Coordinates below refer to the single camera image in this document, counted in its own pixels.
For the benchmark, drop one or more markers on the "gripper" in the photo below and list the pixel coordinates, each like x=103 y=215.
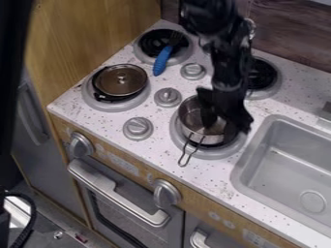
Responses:
x=230 y=84

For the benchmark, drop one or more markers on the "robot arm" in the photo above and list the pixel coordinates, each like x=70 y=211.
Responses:
x=215 y=19

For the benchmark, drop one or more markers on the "toy sink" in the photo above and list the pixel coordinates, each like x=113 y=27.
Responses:
x=284 y=174

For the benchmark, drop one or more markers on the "blue brush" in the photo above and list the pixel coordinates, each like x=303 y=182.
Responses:
x=162 y=61

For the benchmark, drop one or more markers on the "toy stove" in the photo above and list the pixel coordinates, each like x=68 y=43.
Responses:
x=138 y=127

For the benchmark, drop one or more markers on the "silver lid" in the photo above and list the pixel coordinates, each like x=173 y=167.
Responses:
x=120 y=80

